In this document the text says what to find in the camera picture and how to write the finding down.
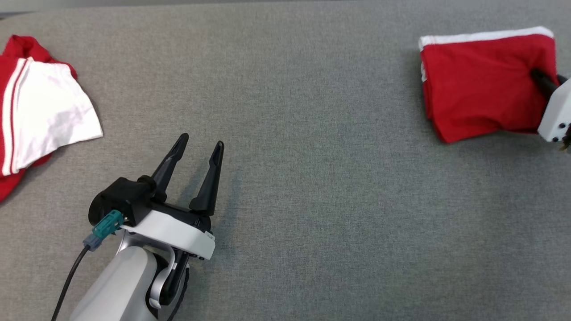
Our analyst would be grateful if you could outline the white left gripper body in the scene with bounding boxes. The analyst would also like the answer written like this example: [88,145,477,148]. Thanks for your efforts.
[120,202,216,261]

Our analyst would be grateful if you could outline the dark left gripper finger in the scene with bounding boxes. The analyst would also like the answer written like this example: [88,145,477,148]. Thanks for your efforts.
[189,141,225,214]
[151,133,189,202]

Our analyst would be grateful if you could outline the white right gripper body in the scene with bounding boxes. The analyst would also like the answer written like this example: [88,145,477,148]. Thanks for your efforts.
[537,79,571,143]

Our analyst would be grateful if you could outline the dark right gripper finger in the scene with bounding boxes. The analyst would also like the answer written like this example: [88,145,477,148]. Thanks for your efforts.
[530,68,560,100]

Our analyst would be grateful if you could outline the red shorts with white stripe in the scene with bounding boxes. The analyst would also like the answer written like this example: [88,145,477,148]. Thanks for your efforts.
[418,26,561,144]

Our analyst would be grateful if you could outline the red and white jersey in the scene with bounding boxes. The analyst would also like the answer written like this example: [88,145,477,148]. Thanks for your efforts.
[0,35,104,203]

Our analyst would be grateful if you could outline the teal cable connector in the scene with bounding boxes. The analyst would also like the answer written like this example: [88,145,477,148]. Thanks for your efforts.
[83,210,124,251]

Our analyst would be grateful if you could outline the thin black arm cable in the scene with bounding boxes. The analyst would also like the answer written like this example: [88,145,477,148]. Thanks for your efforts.
[51,245,91,321]

